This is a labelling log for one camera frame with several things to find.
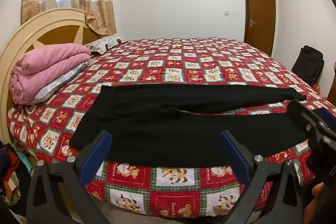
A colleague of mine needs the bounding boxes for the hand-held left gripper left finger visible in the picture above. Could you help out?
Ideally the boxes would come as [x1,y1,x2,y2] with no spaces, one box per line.
[26,130,113,224]

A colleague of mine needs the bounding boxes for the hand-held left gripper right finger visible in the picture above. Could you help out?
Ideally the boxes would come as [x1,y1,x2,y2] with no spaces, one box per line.
[219,130,305,224]

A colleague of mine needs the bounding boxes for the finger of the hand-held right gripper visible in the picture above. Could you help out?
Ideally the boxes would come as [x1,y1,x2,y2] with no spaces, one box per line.
[314,108,336,132]
[287,99,328,140]

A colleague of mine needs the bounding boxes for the black pants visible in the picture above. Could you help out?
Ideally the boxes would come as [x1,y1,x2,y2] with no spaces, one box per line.
[69,85,315,168]

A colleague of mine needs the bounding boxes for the person's right hand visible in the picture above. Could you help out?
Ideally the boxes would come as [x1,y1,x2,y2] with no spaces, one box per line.
[304,181,336,224]

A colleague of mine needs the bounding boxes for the black bag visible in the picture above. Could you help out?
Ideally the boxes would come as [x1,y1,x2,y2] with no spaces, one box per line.
[291,45,324,88]

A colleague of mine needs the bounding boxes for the grey patterned pillow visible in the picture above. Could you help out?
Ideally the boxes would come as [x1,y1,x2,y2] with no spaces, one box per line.
[26,61,91,106]

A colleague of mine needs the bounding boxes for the pile of clothes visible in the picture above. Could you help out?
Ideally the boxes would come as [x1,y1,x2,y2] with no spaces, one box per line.
[0,141,33,215]

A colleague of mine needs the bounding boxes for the folded pink blanket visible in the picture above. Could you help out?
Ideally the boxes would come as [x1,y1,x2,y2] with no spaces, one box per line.
[8,43,92,105]

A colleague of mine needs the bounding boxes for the red bear printed bedsheet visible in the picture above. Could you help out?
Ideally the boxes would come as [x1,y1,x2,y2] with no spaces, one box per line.
[7,37,336,219]

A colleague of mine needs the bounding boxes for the white printed pillow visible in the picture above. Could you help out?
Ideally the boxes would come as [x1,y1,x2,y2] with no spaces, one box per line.
[83,35,129,54]

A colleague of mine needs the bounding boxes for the brown wooden door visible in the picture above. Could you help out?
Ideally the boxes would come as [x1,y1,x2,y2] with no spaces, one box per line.
[243,0,276,57]

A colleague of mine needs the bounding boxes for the cream wooden headboard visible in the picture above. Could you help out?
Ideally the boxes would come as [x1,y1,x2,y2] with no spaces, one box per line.
[0,8,103,146]

